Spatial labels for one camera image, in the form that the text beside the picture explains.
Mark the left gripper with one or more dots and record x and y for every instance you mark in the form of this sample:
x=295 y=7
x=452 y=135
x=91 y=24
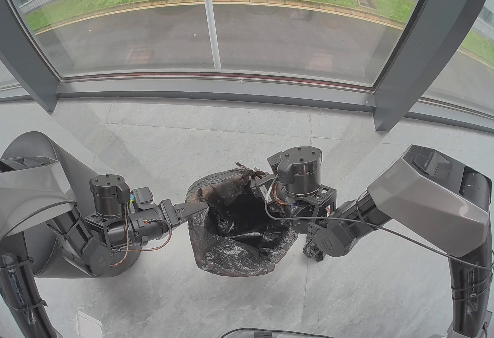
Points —
x=152 y=224

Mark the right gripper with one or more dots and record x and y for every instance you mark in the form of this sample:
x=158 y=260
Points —
x=266 y=189

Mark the black plastic bag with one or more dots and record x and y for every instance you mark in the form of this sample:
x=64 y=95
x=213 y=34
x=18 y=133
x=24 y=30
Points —
x=231 y=251

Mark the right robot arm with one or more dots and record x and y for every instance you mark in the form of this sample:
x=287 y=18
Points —
x=420 y=197

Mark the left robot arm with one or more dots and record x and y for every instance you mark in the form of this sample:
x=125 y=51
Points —
x=34 y=189

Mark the crumpled black plastic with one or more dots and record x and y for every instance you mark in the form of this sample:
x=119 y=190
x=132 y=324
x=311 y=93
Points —
x=313 y=251

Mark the window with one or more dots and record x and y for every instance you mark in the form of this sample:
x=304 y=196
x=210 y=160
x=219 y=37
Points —
x=115 y=39

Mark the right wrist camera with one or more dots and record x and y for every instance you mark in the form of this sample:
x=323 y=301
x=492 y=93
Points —
x=274 y=163

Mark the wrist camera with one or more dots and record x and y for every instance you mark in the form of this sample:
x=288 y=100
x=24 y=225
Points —
x=142 y=198
x=274 y=163

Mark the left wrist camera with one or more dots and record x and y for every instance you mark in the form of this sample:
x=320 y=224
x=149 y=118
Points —
x=142 y=198

